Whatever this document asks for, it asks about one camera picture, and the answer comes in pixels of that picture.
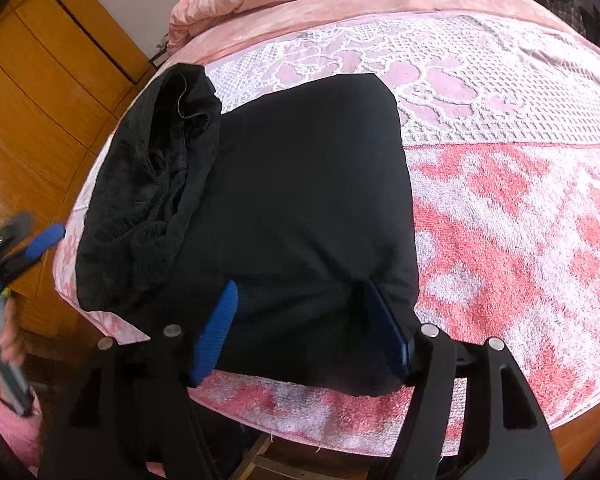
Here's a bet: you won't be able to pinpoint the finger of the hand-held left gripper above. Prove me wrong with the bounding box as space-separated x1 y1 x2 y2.
0 223 67 282
0 211 34 262

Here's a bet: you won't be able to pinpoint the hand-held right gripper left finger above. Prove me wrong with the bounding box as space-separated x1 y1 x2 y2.
40 280 241 480

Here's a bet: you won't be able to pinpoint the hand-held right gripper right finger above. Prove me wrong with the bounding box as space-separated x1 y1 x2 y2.
364 280 566 480

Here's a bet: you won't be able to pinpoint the black quilted pants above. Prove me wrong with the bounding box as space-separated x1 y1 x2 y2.
74 64 422 399

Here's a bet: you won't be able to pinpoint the person's left hand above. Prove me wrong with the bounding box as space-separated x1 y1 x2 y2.
0 299 28 368

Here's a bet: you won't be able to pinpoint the wooden stool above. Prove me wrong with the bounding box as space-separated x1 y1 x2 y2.
237 432 286 480

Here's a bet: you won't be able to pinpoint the pink patterned towel blanket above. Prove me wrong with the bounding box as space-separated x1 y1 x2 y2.
52 10 600 458

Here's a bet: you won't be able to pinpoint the orange wooden wardrobe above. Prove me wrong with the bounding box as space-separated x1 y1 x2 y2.
0 0 155 333

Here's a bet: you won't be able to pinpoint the small dark bedside table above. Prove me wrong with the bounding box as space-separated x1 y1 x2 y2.
147 40 173 68

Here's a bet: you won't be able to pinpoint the pink velvet bed sheet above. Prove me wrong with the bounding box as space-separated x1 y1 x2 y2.
187 0 588 68

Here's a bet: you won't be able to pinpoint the plaid cloth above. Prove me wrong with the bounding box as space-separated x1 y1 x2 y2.
555 0 600 41

